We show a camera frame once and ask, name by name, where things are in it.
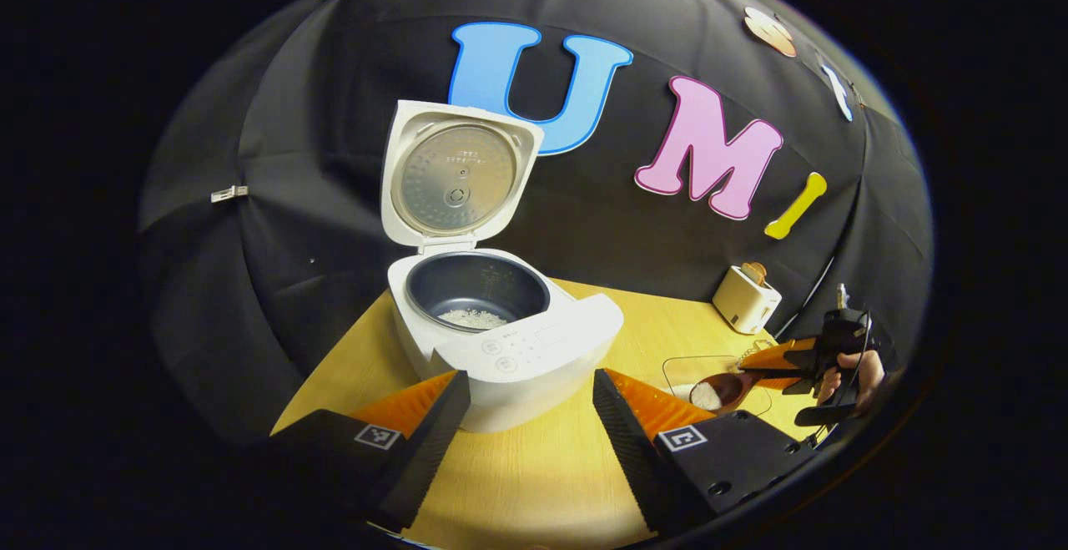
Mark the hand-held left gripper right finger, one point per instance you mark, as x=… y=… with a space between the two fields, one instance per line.
x=630 y=441

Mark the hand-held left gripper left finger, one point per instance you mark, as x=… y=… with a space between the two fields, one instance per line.
x=438 y=441

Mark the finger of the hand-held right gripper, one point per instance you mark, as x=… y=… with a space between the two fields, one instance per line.
x=788 y=354
x=788 y=383

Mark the brown wooden spoon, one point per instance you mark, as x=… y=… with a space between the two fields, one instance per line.
x=734 y=387

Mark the white rice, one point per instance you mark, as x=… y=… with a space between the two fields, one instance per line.
x=706 y=396
x=473 y=318

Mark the white rice cooker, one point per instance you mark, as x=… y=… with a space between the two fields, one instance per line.
x=517 y=358

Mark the white toaster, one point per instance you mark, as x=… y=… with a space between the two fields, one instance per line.
x=743 y=304

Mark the clear plastic container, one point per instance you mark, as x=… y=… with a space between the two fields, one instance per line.
x=680 y=370

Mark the brown toast slice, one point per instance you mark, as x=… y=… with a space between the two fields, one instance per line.
x=759 y=270
x=749 y=274

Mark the black backdrop cloth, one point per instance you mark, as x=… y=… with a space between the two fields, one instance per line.
x=292 y=158

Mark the silver cloth clip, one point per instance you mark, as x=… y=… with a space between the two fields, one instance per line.
x=229 y=194

